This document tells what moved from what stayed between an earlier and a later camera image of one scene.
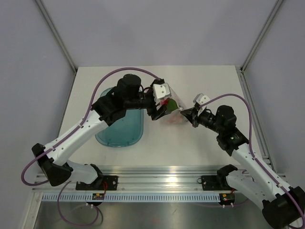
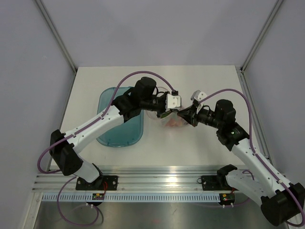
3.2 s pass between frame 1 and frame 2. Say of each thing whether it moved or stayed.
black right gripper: stayed
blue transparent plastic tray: stayed
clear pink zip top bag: stayed
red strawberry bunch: moved
